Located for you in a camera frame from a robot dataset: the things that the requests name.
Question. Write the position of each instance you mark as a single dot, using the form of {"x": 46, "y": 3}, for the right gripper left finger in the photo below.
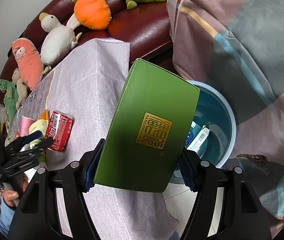
{"x": 90, "y": 162}

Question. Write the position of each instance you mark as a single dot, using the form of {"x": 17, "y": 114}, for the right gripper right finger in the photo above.
{"x": 188, "y": 164}

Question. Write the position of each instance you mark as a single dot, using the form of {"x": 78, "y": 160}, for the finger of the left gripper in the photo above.
{"x": 19, "y": 143}
{"x": 41, "y": 146}

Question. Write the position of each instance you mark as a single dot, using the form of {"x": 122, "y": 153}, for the white yogurt tub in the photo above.
{"x": 39, "y": 128}

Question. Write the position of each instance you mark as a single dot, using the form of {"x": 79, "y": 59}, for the red soda can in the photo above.
{"x": 59, "y": 129}

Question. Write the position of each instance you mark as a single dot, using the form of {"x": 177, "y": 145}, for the pink paper cup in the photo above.
{"x": 25, "y": 125}

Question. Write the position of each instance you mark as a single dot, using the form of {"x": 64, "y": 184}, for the green gift box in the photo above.
{"x": 148, "y": 131}

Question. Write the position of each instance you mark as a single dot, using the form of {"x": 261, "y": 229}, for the blue trash bin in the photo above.
{"x": 214, "y": 112}

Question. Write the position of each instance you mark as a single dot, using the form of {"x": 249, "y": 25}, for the left hand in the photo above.
{"x": 10, "y": 196}

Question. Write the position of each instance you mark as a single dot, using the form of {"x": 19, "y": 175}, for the white blue small box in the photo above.
{"x": 197, "y": 139}

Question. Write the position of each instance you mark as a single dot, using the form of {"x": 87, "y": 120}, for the green crocodile plush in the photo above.
{"x": 10, "y": 99}

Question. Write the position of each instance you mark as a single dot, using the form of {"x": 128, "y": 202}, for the beige bunny plush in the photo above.
{"x": 21, "y": 87}

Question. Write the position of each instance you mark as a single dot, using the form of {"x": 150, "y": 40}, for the pink carrot plush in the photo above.
{"x": 29, "y": 62}

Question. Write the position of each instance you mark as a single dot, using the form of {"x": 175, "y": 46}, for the white duck plush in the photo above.
{"x": 59, "y": 41}

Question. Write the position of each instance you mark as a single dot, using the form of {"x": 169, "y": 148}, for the orange carrot plush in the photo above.
{"x": 93, "y": 14}

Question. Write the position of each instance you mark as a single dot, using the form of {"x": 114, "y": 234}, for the plaid pink grey blanket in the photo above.
{"x": 237, "y": 46}

